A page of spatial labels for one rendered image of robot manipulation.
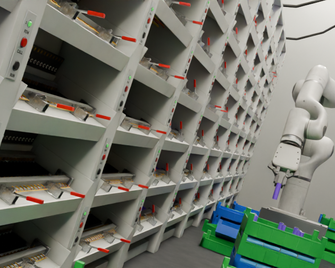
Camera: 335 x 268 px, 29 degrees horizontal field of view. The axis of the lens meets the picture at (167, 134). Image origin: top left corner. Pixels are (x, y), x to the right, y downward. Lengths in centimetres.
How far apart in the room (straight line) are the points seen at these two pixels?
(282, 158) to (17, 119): 146
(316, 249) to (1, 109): 157
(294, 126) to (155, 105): 55
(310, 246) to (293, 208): 81
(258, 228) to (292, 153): 32
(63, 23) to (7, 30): 21
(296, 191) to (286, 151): 76
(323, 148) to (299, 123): 71
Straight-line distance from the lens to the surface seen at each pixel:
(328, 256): 528
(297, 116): 262
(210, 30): 322
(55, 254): 185
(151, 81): 212
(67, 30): 137
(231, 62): 389
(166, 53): 251
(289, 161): 254
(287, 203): 329
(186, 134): 317
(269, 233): 247
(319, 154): 329
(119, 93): 180
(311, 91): 275
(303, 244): 249
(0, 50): 115
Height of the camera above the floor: 61
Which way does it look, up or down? 1 degrees down
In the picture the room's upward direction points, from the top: 18 degrees clockwise
